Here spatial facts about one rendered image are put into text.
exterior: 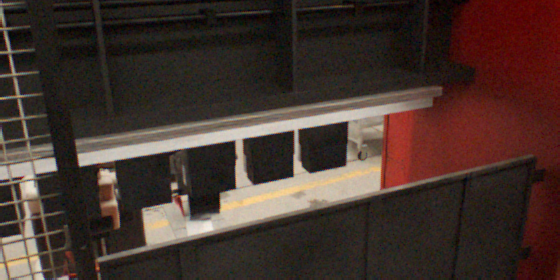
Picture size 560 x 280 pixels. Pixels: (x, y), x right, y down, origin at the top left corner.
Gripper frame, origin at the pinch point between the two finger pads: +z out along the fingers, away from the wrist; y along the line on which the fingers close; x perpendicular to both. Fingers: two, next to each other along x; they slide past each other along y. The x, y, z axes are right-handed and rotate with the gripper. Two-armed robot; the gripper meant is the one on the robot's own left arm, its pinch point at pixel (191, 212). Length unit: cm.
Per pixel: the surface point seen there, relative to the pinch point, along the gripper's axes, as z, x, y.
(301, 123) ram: -18, -36, 34
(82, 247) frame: 4, -107, -33
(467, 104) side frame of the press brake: -12, -52, 86
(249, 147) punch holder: -14.6, -31.9, 16.1
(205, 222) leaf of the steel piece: 4.6, -6.0, 3.0
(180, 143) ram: -18.9, -36.1, -5.4
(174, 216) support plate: 0.0, 1.9, -5.7
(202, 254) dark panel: 11, -73, -12
